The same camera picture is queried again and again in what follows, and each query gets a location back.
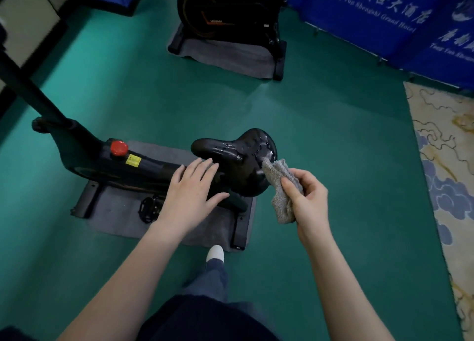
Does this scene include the person's white shoe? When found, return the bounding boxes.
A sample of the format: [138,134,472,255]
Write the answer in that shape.
[205,245,225,273]

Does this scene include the black exercise bike frame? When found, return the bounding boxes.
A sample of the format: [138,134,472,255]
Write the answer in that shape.
[0,48,256,251]

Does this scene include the patterned cream carpet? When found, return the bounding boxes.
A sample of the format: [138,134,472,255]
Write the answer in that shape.
[403,81,474,341]

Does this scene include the person's right forearm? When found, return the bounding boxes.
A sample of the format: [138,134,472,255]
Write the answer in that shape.
[299,236,395,341]

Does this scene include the person's blue jeans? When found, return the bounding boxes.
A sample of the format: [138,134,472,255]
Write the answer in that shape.
[136,259,283,341]

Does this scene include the grey floor mat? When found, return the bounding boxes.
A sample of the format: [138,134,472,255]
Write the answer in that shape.
[87,141,257,253]
[168,22,280,80]

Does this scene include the black bike saddle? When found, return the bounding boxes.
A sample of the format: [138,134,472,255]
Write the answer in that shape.
[190,128,278,198]

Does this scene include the grey cleaning cloth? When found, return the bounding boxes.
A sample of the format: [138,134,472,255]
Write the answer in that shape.
[262,158,304,224]

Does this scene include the black exercise bike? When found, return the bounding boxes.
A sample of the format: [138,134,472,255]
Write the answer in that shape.
[167,0,294,81]

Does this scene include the blue printed banner panel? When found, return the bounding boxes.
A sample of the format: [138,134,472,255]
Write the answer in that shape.
[389,0,474,92]
[237,0,468,69]

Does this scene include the black bike pedal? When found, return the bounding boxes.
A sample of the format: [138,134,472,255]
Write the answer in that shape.
[138,196,165,224]

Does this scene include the person's left forearm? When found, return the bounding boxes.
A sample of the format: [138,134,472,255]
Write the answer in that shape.
[57,219,186,341]

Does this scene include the person's right hand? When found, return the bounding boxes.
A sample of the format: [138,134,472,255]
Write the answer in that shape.
[281,168,329,247]

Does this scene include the person's left hand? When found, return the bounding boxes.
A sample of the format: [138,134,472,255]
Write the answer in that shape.
[156,158,230,238]

